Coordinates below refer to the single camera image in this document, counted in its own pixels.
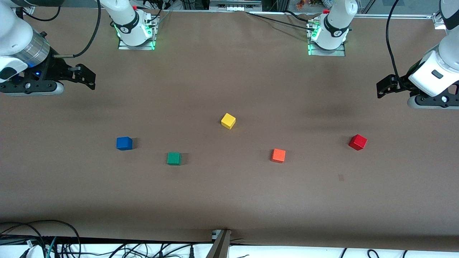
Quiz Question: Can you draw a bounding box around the yellow wooden block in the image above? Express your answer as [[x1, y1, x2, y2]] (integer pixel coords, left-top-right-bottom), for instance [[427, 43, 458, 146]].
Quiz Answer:
[[221, 113, 236, 130]]

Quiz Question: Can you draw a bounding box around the black looping desk cable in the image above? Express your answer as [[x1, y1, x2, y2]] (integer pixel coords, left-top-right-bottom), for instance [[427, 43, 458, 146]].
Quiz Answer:
[[0, 219, 81, 258]]

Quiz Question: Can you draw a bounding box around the green desk cable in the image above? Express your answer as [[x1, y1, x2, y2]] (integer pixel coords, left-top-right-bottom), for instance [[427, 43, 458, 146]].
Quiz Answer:
[[46, 236, 58, 258]]

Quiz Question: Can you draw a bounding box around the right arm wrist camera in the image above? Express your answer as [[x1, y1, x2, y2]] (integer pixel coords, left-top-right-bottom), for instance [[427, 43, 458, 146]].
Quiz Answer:
[[0, 81, 65, 96]]

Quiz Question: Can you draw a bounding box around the white plug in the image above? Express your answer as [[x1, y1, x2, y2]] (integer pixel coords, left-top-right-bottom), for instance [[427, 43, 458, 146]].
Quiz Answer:
[[22, 241, 40, 258]]

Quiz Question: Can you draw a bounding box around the grey power strip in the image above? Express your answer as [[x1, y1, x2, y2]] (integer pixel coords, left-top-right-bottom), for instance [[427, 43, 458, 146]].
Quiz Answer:
[[210, 0, 262, 11]]

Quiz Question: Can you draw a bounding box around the brown table mat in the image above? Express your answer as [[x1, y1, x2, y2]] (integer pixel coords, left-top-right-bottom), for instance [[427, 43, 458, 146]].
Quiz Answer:
[[0, 9, 459, 248]]

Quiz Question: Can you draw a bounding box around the blue wooden block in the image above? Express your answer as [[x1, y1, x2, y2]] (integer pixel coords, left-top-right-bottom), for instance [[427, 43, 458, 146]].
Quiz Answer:
[[116, 137, 133, 151]]

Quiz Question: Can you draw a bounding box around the grey metal beam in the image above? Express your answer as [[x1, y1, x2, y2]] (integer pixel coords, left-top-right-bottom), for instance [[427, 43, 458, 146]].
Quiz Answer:
[[206, 229, 232, 258]]

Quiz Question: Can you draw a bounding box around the white desk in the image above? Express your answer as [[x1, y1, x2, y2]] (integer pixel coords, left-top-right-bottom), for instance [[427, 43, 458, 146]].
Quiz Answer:
[[0, 245, 459, 258]]

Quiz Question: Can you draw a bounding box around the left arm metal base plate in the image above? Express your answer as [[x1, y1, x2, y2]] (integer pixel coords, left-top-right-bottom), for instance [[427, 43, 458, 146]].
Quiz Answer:
[[308, 20, 346, 57]]

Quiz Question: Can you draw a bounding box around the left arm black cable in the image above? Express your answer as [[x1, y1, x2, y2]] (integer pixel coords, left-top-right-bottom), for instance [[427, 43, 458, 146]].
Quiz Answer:
[[385, 0, 401, 81]]

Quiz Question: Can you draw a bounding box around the metal corner bracket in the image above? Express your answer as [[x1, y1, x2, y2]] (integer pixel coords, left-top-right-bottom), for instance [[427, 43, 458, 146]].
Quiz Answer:
[[432, 13, 447, 30]]

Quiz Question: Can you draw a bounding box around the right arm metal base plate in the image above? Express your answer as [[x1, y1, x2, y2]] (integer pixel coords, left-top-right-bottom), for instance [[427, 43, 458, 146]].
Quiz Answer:
[[118, 16, 158, 51]]

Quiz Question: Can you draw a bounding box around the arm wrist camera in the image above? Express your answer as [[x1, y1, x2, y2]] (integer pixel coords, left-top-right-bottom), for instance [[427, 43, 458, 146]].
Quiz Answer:
[[0, 81, 65, 96], [407, 94, 459, 109]]

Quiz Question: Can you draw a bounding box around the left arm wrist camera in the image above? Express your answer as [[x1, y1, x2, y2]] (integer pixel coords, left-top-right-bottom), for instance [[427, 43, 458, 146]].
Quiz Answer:
[[407, 94, 459, 109]]

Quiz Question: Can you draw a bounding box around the right arm brass-plug cable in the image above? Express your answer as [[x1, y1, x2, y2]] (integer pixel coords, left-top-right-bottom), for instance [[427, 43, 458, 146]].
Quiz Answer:
[[14, 0, 101, 59]]

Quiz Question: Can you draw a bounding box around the red wooden block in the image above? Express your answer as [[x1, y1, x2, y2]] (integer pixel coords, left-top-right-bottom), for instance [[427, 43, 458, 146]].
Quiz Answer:
[[348, 134, 368, 151]]

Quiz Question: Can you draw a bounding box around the aluminium table edge rail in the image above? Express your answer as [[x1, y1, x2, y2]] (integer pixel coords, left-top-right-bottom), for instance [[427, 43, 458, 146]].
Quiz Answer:
[[344, 14, 436, 19]]

